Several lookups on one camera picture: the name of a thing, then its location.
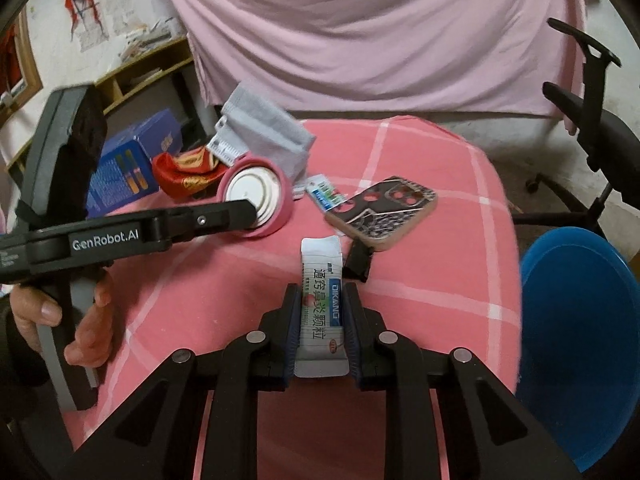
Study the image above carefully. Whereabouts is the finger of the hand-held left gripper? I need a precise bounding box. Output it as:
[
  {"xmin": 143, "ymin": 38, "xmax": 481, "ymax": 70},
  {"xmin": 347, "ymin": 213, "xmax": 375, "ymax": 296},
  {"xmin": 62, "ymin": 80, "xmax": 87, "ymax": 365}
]
[{"xmin": 161, "ymin": 199, "xmax": 258, "ymax": 242}]

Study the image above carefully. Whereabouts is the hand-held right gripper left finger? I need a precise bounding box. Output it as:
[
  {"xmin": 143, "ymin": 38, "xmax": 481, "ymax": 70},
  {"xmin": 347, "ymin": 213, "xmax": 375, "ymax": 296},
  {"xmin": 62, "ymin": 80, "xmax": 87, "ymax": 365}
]
[{"xmin": 65, "ymin": 284, "xmax": 306, "ymax": 480}]

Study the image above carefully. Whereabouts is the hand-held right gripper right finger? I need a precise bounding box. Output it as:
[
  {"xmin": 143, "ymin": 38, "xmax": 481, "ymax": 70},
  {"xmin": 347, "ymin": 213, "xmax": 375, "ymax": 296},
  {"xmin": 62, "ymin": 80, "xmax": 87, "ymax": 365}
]
[{"xmin": 342, "ymin": 284, "xmax": 581, "ymax": 480}]

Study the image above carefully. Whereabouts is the white medicine sachet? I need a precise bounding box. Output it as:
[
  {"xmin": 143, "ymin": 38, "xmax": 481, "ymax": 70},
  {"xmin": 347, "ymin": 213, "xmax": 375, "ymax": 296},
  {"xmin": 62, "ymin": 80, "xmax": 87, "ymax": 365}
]
[{"xmin": 295, "ymin": 237, "xmax": 349, "ymax": 378}]

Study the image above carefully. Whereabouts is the blue cardboard box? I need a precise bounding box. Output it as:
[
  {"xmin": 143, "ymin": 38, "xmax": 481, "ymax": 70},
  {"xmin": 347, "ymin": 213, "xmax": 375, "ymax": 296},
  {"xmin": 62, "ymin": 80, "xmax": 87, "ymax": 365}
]
[{"xmin": 85, "ymin": 108, "xmax": 183, "ymax": 218}]

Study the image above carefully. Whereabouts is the person's left hand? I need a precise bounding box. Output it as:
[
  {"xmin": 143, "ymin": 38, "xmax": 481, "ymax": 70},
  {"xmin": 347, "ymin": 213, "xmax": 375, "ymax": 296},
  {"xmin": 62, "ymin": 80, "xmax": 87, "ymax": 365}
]
[{"xmin": 9, "ymin": 270, "xmax": 115, "ymax": 368}]

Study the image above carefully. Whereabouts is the red and gold cloth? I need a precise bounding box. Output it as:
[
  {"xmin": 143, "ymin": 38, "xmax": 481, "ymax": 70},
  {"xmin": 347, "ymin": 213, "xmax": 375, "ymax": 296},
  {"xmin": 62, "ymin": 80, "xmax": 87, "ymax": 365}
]
[{"xmin": 151, "ymin": 149, "xmax": 226, "ymax": 206}]

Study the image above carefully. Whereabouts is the small black clip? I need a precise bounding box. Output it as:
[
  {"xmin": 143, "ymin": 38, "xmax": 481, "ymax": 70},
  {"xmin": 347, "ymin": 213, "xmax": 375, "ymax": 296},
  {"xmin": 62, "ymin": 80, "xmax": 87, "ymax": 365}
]
[{"xmin": 341, "ymin": 240, "xmax": 376, "ymax": 283}]

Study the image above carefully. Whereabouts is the white paper tag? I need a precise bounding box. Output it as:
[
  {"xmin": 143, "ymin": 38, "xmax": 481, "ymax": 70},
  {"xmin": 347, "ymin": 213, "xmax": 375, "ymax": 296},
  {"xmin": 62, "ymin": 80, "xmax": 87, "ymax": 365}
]
[{"xmin": 207, "ymin": 115, "xmax": 246, "ymax": 166}]

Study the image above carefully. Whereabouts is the pink checked tablecloth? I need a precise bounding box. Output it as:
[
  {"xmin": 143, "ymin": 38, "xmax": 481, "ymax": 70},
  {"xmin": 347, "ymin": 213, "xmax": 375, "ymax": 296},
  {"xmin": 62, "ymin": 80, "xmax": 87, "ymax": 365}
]
[{"xmin": 65, "ymin": 115, "xmax": 523, "ymax": 480}]

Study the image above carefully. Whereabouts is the grey sock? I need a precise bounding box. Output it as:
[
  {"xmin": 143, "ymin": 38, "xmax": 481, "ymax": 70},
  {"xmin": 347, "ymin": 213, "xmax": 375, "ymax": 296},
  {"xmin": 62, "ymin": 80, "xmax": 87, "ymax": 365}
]
[{"xmin": 220, "ymin": 82, "xmax": 317, "ymax": 186}]

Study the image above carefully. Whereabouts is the small green blue packet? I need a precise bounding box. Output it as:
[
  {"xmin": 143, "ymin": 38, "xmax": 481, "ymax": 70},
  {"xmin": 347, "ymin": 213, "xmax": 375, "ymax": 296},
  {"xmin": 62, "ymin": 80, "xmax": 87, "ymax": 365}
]
[{"xmin": 305, "ymin": 174, "xmax": 351, "ymax": 213}]

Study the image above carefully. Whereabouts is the patterned phone case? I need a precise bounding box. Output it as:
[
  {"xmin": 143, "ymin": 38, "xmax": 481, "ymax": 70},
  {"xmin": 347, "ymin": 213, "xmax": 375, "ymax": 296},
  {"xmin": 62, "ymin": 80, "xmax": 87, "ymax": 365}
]
[{"xmin": 324, "ymin": 176, "xmax": 438, "ymax": 252}]

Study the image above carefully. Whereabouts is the wooden shelf unit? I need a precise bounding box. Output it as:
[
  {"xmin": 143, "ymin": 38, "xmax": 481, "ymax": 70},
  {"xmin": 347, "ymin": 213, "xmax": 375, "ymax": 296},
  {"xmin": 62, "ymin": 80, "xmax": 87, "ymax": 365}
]
[{"xmin": 5, "ymin": 35, "xmax": 208, "ymax": 176}]

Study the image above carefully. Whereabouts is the pile of papers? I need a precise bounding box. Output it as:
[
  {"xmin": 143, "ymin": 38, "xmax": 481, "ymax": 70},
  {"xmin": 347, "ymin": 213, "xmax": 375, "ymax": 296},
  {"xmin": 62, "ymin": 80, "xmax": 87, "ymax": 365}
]
[{"xmin": 117, "ymin": 20, "xmax": 173, "ymax": 61}]

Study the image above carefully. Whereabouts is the blue plastic stool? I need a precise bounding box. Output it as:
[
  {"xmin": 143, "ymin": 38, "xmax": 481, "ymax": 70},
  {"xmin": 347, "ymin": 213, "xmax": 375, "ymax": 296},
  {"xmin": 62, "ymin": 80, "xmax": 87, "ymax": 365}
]
[{"xmin": 517, "ymin": 226, "xmax": 636, "ymax": 473}]

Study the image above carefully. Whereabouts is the pink hanging sheet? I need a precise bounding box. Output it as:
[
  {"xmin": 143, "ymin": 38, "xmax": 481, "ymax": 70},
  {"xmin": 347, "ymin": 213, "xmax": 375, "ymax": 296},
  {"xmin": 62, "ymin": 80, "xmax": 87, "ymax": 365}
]
[{"xmin": 148, "ymin": 0, "xmax": 588, "ymax": 118}]

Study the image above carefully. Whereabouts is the black office chair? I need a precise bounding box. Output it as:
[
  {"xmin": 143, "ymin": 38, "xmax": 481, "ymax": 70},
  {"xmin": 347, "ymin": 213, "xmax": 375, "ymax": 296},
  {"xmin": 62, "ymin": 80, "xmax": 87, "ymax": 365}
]
[{"xmin": 510, "ymin": 17, "xmax": 640, "ymax": 241}]

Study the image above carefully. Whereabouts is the wooden window frame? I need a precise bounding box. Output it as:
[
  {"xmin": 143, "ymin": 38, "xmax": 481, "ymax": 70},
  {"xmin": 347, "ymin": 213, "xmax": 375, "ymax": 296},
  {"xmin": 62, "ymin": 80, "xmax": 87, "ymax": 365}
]
[{"xmin": 0, "ymin": 10, "xmax": 43, "ymax": 111}]

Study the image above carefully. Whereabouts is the red wall hanging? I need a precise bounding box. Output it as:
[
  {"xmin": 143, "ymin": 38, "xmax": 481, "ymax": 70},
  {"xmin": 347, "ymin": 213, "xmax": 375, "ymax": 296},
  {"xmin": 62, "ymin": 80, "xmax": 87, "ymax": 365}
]
[{"xmin": 64, "ymin": 0, "xmax": 108, "ymax": 36}]

